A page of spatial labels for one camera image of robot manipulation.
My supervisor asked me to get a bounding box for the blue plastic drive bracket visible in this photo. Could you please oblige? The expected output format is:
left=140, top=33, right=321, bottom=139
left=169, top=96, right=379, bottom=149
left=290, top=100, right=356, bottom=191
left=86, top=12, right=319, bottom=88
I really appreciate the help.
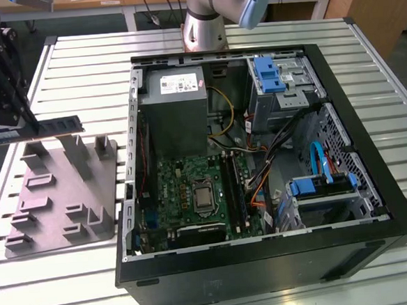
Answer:
left=254, top=55, right=289, bottom=95

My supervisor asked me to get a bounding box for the metal disk bay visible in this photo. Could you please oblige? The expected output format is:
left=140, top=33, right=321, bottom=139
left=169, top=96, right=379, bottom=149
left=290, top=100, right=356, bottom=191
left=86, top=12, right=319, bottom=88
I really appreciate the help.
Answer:
left=273, top=169, right=393, bottom=233

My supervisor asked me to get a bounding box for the black wire bundle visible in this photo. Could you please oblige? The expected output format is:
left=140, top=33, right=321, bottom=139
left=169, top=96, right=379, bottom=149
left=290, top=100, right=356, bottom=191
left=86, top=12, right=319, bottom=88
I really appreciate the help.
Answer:
left=249, top=102, right=332, bottom=191

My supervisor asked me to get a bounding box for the blue board connector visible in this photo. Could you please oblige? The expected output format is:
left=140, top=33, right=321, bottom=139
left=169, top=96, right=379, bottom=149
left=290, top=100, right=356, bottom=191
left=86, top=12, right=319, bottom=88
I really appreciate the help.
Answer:
left=143, top=211, right=160, bottom=230

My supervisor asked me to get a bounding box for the black graphics card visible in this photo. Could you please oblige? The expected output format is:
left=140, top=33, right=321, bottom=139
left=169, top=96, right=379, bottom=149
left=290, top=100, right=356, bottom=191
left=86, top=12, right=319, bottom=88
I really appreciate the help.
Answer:
left=166, top=220, right=228, bottom=249

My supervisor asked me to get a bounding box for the CPU socket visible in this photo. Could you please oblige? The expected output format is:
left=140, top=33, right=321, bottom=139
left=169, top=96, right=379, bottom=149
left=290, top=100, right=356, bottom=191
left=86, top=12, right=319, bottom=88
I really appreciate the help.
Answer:
left=187, top=175, right=220, bottom=221

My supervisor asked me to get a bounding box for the blue flat cable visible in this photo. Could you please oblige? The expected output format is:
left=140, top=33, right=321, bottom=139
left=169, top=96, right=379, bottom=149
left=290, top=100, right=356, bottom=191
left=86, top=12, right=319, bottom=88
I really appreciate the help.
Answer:
left=275, top=198, right=293, bottom=233

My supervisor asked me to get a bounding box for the grey power supply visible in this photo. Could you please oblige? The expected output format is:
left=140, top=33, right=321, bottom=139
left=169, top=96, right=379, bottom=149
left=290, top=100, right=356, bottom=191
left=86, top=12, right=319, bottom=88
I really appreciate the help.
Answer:
left=137, top=65, right=213, bottom=161

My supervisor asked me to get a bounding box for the installed black RAM stick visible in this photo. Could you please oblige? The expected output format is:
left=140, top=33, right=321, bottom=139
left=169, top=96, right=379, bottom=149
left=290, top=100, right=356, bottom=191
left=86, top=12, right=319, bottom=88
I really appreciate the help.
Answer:
left=231, top=149, right=251, bottom=228

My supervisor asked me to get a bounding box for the black PC case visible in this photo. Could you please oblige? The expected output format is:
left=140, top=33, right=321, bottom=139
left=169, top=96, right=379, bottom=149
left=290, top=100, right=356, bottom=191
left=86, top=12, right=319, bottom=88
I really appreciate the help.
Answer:
left=99, top=36, right=407, bottom=305

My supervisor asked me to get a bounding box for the wooden cabinet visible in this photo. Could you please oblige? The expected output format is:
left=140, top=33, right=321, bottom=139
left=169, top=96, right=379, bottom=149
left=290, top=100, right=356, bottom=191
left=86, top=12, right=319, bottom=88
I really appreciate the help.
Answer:
left=327, top=0, right=407, bottom=64

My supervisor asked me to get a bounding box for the yellow wire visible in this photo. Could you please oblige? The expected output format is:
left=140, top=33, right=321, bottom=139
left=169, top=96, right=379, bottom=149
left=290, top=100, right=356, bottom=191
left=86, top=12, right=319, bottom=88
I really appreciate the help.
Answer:
left=206, top=84, right=237, bottom=137

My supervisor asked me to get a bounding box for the RAM stick with blue label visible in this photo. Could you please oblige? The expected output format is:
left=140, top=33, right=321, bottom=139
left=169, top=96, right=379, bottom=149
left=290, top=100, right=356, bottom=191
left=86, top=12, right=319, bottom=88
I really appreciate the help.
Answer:
left=0, top=114, right=86, bottom=145

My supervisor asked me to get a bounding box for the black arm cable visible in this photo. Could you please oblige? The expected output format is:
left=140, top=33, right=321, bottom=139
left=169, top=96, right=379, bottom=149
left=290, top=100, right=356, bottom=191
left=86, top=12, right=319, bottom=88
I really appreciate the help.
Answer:
left=139, top=0, right=182, bottom=26

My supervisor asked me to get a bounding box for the green motherboard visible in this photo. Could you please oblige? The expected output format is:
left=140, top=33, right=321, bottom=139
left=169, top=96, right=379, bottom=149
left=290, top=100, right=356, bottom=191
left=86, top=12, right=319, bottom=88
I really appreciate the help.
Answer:
left=133, top=148, right=266, bottom=251

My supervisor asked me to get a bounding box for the grey parts rack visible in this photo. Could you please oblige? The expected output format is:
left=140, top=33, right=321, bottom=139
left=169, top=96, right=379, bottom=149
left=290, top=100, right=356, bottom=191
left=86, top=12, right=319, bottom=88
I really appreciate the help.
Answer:
left=0, top=130, right=128, bottom=260

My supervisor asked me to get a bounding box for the orange red wire bundle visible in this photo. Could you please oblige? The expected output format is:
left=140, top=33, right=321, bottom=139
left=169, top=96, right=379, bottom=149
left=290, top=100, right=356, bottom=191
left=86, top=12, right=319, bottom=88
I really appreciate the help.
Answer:
left=249, top=186, right=268, bottom=210

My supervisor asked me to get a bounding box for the hard disk in blue carrier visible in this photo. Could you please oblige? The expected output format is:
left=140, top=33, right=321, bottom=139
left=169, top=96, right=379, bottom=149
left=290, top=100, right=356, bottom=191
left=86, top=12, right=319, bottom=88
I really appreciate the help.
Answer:
left=289, top=171, right=360, bottom=198

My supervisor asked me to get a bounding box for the metal drive cage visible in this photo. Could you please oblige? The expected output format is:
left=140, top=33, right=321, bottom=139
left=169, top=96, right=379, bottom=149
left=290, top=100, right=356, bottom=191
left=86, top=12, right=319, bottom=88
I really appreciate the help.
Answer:
left=245, top=52, right=328, bottom=136

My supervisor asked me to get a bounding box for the black RAM slot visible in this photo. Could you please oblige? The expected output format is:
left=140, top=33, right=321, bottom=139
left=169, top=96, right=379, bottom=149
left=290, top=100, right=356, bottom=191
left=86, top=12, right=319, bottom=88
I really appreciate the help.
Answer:
left=220, top=150, right=243, bottom=230

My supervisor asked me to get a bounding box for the silver CPU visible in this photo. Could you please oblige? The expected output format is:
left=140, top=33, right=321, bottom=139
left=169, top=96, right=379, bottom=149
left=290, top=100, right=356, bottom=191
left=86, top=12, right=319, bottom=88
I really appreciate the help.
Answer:
left=190, top=185, right=215, bottom=210

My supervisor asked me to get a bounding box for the blue SATA cable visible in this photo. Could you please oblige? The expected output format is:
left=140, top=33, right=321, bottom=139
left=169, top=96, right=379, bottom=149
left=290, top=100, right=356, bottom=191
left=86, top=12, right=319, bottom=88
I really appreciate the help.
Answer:
left=308, top=139, right=335, bottom=186

